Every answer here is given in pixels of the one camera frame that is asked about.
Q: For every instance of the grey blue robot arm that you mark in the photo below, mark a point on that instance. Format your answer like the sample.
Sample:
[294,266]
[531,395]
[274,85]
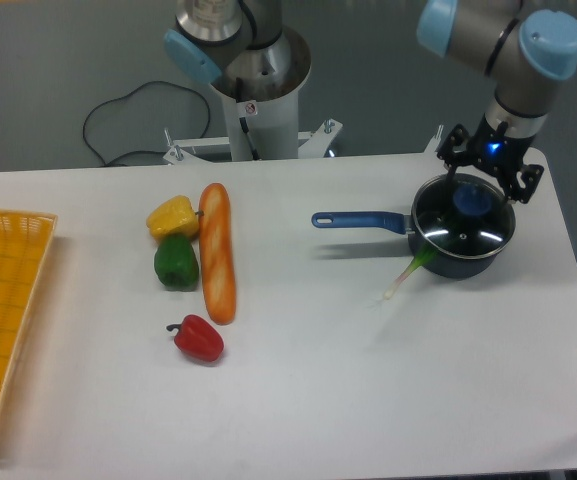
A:
[528,56]

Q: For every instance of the red bell pepper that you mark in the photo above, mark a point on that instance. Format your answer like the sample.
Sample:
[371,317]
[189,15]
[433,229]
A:
[196,338]

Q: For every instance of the baguette bread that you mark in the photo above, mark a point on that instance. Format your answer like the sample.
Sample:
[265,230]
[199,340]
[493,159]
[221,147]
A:
[216,254]

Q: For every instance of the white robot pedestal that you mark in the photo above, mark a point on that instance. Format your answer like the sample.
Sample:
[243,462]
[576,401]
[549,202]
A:
[259,94]

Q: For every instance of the yellow bell pepper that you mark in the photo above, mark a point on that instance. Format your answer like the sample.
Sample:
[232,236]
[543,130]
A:
[174,216]

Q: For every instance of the green bell pepper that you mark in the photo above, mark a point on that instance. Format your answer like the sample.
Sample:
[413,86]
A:
[175,263]

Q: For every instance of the green onion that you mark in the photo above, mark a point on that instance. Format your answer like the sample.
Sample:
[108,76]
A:
[408,272]

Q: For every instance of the dark pot blue handle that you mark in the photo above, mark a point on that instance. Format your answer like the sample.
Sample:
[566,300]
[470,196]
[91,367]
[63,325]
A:
[457,268]

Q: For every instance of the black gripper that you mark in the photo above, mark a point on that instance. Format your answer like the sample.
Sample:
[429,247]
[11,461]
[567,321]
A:
[497,148]

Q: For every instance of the glass lid blue knob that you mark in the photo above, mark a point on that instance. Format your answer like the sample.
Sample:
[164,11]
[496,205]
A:
[469,218]

